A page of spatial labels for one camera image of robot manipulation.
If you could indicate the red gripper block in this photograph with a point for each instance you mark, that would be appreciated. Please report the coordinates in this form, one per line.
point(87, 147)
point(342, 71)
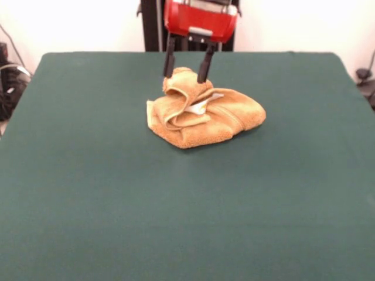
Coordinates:
point(199, 20)

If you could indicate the orange terry towel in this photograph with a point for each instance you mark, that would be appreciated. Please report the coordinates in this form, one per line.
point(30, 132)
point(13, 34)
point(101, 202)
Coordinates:
point(211, 120)

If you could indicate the dark green table cloth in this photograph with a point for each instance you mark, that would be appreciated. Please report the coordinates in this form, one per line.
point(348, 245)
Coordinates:
point(187, 205)

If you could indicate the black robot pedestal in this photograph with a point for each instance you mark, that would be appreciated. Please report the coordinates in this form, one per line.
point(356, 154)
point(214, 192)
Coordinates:
point(152, 26)

